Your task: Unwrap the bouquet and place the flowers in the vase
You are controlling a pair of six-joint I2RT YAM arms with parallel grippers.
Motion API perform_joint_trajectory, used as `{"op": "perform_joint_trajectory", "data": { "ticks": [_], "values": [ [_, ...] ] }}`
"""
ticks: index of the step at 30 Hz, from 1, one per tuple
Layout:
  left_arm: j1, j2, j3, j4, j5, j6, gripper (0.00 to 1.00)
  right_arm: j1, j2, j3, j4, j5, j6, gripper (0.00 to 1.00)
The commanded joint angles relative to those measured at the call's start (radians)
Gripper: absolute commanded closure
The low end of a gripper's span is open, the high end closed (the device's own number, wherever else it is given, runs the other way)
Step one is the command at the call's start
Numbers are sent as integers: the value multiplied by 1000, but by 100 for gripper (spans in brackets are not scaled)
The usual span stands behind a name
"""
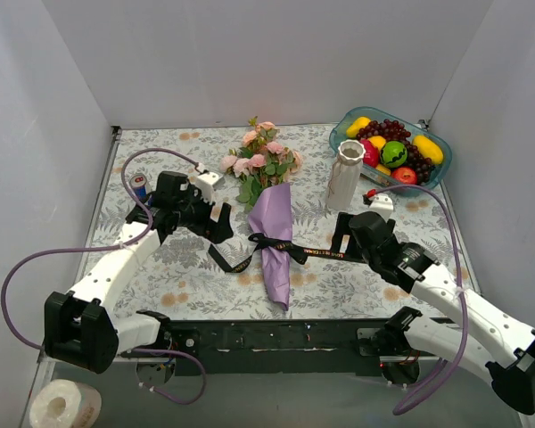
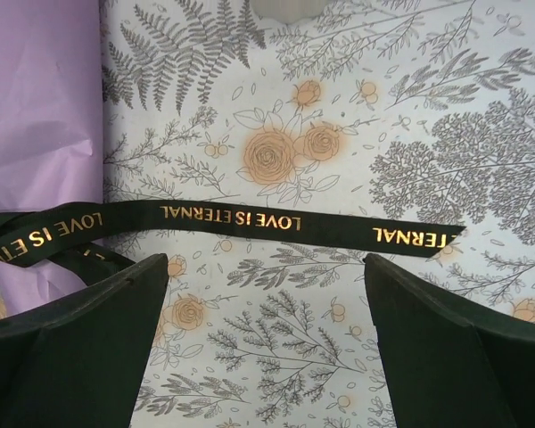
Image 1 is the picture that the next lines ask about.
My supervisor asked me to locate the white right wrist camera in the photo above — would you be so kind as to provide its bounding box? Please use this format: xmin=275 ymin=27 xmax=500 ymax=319
xmin=363 ymin=189 xmax=394 ymax=221

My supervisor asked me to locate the dark red grape bunch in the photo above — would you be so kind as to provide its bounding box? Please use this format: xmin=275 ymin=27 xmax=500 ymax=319
xmin=356 ymin=119 xmax=440 ymax=185

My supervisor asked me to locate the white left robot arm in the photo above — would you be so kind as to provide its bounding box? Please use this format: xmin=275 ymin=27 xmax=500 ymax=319
xmin=44 ymin=171 xmax=234 ymax=374

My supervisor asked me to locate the black ribbon with gold text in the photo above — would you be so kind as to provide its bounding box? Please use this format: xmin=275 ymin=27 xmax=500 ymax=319
xmin=208 ymin=233 xmax=347 ymax=274

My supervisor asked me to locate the pink red fruit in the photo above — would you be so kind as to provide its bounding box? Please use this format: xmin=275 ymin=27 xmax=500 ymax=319
xmin=360 ymin=139 xmax=380 ymax=169

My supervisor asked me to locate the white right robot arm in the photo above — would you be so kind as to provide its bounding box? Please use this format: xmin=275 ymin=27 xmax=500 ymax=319
xmin=332 ymin=211 xmax=535 ymax=415

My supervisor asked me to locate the green round fruit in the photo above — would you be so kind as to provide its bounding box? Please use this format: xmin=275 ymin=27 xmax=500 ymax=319
xmin=380 ymin=141 xmax=407 ymax=169

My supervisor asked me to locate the yellow fruit piece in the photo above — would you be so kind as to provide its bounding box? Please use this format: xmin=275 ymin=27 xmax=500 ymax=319
xmin=375 ymin=164 xmax=391 ymax=176

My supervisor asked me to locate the yellow lemon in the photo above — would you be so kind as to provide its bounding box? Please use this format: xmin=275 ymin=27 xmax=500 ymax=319
xmin=368 ymin=136 xmax=387 ymax=151

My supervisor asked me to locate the teal plastic fruit basket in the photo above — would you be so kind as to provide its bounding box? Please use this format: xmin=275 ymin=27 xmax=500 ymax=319
xmin=329 ymin=107 xmax=452 ymax=189

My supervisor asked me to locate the white toilet paper roll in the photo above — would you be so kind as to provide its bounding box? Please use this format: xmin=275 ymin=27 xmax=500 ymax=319
xmin=29 ymin=379 xmax=102 ymax=428

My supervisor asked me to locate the pink artificial flower bouquet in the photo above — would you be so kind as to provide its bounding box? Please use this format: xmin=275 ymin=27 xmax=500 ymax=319
xmin=219 ymin=116 xmax=303 ymax=211

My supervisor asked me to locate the yellow mango left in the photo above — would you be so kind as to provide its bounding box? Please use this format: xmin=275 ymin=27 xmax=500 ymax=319
xmin=345 ymin=116 xmax=371 ymax=139

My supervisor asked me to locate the floral patterned table mat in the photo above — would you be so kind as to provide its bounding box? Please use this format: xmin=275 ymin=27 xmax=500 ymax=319
xmin=72 ymin=123 xmax=481 ymax=322

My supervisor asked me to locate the red apple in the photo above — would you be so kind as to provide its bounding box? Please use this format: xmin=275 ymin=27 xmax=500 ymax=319
xmin=391 ymin=167 xmax=417 ymax=185

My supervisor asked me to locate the purple wrapping paper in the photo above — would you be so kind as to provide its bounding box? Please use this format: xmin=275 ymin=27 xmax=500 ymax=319
xmin=248 ymin=183 xmax=292 ymax=311

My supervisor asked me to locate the yellow mango right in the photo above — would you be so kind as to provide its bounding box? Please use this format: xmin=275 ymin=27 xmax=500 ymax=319
xmin=413 ymin=136 xmax=444 ymax=165

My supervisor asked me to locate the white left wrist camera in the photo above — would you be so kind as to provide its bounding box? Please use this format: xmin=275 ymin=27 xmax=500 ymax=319
xmin=194 ymin=170 xmax=224 ymax=203

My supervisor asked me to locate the blue silver energy drink can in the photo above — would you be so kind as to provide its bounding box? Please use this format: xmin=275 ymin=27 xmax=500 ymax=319
xmin=129 ymin=173 xmax=152 ymax=206

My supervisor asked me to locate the white ribbed ceramic vase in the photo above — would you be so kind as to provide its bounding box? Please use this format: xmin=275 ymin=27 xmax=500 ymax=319
xmin=325 ymin=139 xmax=366 ymax=210

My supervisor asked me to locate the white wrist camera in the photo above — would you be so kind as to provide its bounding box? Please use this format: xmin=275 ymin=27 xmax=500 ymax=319
xmin=194 ymin=170 xmax=224 ymax=203
xmin=363 ymin=189 xmax=394 ymax=221

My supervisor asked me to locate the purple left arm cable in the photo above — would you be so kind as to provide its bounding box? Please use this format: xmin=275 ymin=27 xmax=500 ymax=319
xmin=0 ymin=147 xmax=208 ymax=406

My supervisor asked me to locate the yellow mango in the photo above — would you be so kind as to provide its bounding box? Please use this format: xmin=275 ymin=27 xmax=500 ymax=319
xmin=413 ymin=136 xmax=444 ymax=165
xmin=345 ymin=116 xmax=371 ymax=139

